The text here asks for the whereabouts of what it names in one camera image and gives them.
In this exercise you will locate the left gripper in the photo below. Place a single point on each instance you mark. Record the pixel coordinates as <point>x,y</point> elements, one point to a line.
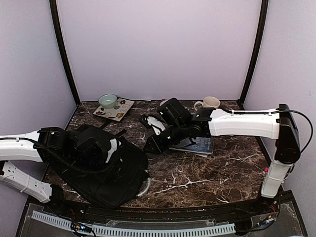
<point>105,154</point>

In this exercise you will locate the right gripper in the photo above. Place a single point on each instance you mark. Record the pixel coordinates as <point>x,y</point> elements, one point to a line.
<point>157,147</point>

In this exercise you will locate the dark blue book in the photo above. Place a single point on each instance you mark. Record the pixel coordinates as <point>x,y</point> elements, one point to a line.
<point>201,146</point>

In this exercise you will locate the black student bag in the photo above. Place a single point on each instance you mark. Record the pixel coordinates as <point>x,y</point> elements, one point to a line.
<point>114,187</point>

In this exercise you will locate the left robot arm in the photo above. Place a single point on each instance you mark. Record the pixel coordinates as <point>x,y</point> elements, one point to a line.
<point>45,145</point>

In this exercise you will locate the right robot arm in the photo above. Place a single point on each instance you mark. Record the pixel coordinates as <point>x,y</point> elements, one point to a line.
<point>277,124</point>

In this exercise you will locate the cream floral mug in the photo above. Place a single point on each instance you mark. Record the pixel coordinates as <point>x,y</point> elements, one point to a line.
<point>207,102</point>

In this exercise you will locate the floral fabric coaster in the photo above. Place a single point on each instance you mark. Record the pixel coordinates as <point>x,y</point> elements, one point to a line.
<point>117,112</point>

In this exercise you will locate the celadon bowl on coaster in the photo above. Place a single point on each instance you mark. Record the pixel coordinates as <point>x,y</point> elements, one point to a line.
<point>108,101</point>

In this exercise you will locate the small circuit board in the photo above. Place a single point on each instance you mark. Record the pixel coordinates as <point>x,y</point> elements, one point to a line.
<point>80,227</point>

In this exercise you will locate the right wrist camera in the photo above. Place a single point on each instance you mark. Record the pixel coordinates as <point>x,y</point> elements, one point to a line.
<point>173,112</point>

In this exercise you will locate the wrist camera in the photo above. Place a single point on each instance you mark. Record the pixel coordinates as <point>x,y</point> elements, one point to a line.
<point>93,142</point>
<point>173,112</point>

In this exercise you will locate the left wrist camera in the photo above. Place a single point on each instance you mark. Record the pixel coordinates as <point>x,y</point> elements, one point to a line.
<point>93,142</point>

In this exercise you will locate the black front rail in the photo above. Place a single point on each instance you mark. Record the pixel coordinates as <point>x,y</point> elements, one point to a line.
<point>231,212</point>

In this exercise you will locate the white slotted cable duct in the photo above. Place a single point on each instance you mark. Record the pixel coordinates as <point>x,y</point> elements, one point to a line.
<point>132,230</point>

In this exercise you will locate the right black frame post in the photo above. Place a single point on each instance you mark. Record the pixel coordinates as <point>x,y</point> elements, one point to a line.
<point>255,51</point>

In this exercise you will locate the black frame post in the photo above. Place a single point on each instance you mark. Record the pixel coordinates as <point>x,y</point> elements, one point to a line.
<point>255,51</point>
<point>62,50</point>

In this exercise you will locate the left black frame post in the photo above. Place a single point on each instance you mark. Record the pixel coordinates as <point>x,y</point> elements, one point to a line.
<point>62,50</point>

